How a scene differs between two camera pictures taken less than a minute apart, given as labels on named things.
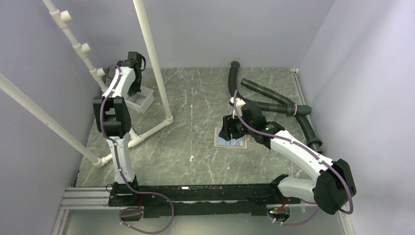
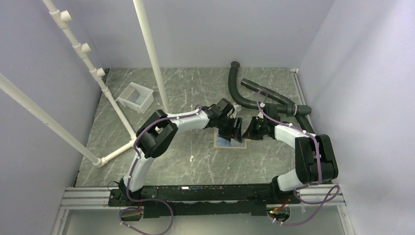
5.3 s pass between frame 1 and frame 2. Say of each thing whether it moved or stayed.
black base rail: stayed
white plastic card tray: stayed
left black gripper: moved
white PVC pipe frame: stayed
